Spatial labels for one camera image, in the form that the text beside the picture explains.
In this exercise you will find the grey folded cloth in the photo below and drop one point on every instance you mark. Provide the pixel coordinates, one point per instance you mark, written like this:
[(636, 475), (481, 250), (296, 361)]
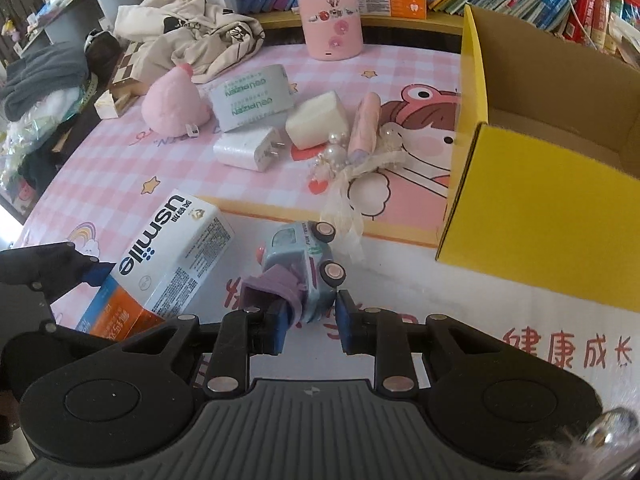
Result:
[(32, 78)]

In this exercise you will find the pink checkered desk mat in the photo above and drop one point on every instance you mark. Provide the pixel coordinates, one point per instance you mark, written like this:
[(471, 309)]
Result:
[(121, 173)]

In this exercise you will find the pink tube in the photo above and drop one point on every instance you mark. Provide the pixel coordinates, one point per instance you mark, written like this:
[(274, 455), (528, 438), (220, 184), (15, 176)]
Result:
[(365, 124)]

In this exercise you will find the wooden chess board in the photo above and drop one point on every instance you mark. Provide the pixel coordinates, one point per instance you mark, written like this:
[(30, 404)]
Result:
[(122, 82)]

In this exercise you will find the clear tape roll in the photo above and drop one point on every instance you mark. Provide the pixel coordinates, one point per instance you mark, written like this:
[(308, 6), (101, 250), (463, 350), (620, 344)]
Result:
[(245, 99)]

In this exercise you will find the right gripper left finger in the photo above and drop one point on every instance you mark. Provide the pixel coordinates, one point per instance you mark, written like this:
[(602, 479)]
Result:
[(250, 331)]

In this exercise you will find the blue toy car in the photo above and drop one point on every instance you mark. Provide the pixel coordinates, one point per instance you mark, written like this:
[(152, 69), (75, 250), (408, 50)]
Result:
[(298, 268)]

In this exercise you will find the pink plush toy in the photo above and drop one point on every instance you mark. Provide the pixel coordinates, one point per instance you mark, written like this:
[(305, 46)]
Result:
[(173, 107)]

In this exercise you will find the pearl lace hair accessory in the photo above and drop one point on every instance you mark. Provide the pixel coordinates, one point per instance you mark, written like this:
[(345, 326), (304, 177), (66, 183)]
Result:
[(347, 158)]

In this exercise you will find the small white paper box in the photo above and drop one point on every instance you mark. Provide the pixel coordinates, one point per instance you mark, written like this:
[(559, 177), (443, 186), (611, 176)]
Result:
[(108, 106)]

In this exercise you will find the white usmile toothpaste box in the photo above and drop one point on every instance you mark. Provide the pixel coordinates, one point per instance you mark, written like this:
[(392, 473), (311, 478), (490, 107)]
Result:
[(162, 269)]

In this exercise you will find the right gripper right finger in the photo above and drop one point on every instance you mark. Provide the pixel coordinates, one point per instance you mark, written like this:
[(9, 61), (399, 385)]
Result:
[(379, 333)]

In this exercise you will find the white sponge block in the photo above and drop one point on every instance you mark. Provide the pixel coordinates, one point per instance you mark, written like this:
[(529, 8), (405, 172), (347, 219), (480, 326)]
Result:
[(311, 122)]

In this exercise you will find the yellow cardboard box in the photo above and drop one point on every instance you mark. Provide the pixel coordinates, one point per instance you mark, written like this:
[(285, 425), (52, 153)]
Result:
[(544, 186)]

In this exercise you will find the orange white small box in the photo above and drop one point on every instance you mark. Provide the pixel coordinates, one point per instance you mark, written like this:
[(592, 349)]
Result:
[(411, 9)]

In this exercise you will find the pink cylindrical container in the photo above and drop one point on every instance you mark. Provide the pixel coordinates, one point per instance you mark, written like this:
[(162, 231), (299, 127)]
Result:
[(332, 28)]

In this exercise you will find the beige hoodie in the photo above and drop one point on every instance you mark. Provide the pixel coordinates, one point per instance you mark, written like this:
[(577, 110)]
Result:
[(207, 36)]

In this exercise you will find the white power adapter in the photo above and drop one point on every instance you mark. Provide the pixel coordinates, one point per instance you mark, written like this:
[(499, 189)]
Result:
[(253, 149)]

